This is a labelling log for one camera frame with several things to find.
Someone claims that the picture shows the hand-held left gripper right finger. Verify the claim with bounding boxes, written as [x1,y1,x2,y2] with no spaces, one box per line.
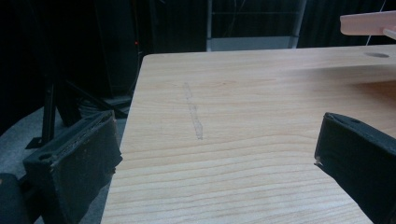
[313,112,396,224]

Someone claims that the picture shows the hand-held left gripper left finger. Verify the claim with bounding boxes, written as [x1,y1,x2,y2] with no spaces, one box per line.
[21,109,123,224]

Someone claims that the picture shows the black tripod stand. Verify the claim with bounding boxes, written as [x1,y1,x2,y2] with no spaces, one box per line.
[25,55,129,149]

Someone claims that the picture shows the pale pink object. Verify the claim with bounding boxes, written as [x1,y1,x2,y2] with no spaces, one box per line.
[339,10,396,41]

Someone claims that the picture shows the metal stand frame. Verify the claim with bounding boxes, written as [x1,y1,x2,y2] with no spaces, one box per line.
[205,0,308,52]

